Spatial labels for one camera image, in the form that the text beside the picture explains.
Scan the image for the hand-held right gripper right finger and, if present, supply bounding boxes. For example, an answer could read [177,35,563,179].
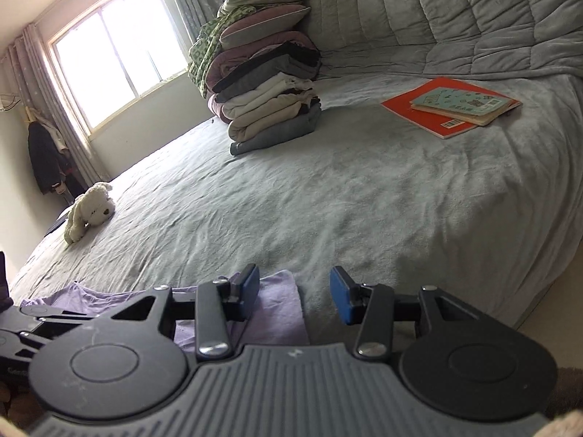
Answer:
[329,265,484,359]

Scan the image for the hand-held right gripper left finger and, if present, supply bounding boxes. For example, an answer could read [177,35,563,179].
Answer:
[111,263,261,359]

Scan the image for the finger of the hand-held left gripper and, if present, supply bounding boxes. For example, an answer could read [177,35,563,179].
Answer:
[19,305,112,338]

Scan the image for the lavender pants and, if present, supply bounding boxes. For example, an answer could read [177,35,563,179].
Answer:
[20,269,310,356]

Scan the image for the dark tablet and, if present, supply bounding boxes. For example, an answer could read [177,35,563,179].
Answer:
[42,216,72,238]

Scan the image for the grey bed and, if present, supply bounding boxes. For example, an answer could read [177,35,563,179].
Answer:
[9,68,583,356]

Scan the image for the white plush dog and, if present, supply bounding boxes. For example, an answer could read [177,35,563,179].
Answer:
[64,182,116,245]

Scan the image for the grey knit folded sweater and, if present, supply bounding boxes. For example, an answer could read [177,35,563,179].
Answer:
[229,108,322,157]

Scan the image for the hanging dark jackets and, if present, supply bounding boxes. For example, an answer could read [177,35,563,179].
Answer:
[26,108,83,197]

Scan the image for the beige folded sweatshirt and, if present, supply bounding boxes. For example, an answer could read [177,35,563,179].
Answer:
[227,93,322,143]

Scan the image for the white folded sweatshirt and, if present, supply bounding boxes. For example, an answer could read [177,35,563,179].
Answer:
[222,73,316,120]

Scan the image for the red book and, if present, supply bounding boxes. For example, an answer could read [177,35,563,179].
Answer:
[380,76,523,140]

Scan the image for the dark grey folded sweater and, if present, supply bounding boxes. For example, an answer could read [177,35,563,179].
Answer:
[214,55,320,104]

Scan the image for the grey patterned curtain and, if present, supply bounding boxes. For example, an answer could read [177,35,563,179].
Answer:
[152,0,234,56]
[8,24,111,184]

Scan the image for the green cover book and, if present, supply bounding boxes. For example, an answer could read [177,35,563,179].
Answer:
[409,88,516,128]

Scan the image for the pink folded quilt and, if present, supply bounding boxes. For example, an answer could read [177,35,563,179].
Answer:
[205,32,320,125]

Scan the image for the green patterned blanket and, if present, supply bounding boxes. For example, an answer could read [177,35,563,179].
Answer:
[188,4,258,99]

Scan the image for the pink pillow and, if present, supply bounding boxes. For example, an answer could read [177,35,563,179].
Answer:
[220,4,313,49]

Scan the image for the window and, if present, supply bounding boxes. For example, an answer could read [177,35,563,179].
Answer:
[49,0,191,131]

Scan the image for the beige pillow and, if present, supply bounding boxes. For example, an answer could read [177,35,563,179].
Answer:
[219,0,313,20]

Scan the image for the grey quilted headboard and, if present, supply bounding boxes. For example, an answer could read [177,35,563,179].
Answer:
[275,0,583,83]

